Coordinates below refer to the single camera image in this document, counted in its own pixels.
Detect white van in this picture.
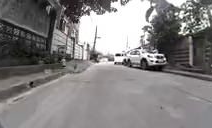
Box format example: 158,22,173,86
113,52,128,66

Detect grey concrete road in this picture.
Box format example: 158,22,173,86
0,61,212,128

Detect white pickup car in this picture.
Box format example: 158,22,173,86
126,48,168,71

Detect row of pale buildings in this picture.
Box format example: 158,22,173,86
51,6,92,62

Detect large dark tree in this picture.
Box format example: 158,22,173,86
45,0,132,56

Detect row of trees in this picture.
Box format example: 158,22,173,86
140,0,212,64

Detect raised concrete sidewalk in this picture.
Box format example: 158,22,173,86
0,59,95,105

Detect concrete kerb strip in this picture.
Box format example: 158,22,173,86
162,66,212,84

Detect concrete slat wall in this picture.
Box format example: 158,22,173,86
168,31,212,70

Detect grey wall with lattice fence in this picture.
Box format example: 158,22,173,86
0,0,58,69

